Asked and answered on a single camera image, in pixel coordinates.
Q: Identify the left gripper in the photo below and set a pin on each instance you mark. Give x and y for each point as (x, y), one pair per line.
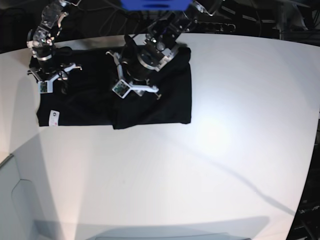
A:
(136, 70)

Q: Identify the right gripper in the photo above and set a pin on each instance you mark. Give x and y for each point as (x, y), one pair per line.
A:
(60, 73)

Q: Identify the black T-shirt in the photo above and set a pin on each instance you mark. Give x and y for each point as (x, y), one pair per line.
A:
(89, 92)

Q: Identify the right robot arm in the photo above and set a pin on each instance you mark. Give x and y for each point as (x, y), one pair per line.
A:
(41, 42)

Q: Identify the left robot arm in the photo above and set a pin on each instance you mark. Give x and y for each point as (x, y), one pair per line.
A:
(162, 33)

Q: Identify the white shirt label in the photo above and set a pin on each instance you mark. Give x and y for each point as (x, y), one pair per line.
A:
(54, 117)

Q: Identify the blue box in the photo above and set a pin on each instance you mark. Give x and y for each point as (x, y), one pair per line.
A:
(155, 5)

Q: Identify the black power strip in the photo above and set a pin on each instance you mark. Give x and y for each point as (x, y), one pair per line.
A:
(216, 27)

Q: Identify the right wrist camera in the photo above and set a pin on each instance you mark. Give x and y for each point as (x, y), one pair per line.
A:
(45, 87)

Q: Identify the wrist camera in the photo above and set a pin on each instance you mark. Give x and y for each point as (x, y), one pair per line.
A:
(121, 88)
(45, 87)

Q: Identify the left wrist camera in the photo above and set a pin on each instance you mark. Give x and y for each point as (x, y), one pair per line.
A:
(121, 88)

